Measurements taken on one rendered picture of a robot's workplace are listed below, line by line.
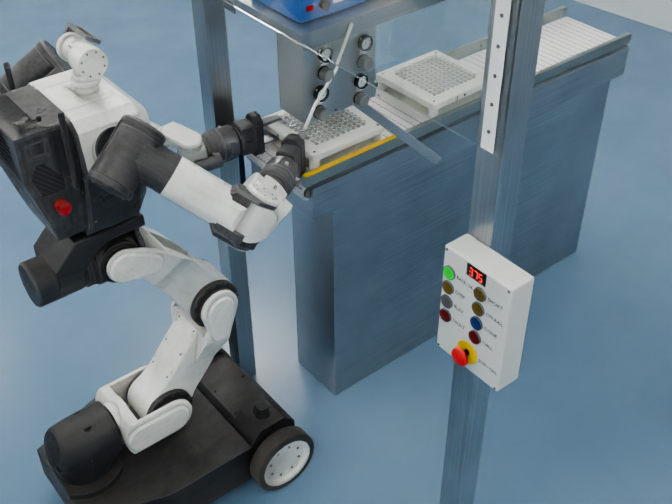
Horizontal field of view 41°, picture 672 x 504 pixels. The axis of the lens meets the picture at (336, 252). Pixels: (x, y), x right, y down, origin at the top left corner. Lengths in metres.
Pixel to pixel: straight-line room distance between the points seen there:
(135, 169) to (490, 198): 0.69
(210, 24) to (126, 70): 2.65
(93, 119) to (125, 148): 0.13
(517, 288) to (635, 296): 1.89
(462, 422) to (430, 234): 0.94
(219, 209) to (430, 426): 1.31
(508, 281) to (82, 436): 1.31
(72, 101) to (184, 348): 0.83
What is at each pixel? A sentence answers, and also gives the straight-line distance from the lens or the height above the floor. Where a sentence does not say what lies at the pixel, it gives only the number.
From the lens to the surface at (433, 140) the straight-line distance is 2.58.
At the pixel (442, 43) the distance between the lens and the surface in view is 1.61.
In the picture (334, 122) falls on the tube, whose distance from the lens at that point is 2.45.
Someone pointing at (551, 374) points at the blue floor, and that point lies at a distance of 3.13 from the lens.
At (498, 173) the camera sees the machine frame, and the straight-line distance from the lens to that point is 1.62.
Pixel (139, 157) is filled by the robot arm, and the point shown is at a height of 1.24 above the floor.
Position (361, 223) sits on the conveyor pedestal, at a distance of 2.60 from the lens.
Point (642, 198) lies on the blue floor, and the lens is 4.03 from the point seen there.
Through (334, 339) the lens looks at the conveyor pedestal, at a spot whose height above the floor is 0.25.
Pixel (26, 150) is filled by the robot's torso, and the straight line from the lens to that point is 1.92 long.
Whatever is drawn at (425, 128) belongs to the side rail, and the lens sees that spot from 2.54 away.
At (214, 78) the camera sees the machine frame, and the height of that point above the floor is 1.11.
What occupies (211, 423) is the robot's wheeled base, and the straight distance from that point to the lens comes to 2.72.
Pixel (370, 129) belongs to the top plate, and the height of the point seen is 0.96.
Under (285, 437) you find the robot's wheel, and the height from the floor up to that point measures 0.20.
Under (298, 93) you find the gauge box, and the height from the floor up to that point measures 1.17.
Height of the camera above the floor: 2.20
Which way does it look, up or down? 38 degrees down
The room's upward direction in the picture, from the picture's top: straight up
